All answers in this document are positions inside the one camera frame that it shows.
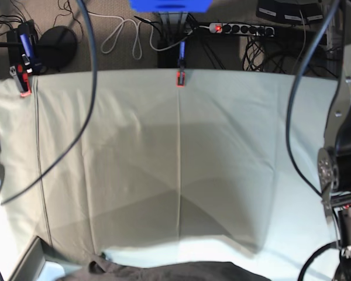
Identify white cable on floor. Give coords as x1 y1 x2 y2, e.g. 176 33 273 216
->
87 11 144 60

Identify pale green table cloth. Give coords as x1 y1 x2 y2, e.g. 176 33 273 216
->
0 69 351 281

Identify blue box top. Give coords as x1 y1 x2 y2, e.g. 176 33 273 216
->
129 0 212 12

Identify black round floor base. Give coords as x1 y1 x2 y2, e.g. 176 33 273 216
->
36 26 78 70

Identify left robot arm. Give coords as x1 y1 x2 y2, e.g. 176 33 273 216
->
285 1 351 280

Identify red clamp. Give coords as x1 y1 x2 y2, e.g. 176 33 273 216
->
6 29 32 98
177 41 185 87

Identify grey t-shirt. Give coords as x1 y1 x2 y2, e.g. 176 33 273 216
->
58 255 267 281

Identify red clamp top centre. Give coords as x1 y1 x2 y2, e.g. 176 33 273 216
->
177 41 185 87

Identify black power strip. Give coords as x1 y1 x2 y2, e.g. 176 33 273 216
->
208 23 276 37

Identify white bin bottom left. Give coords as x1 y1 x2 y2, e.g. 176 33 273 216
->
8 236 67 281

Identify red clamp top left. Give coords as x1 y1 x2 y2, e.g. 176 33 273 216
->
6 29 32 98

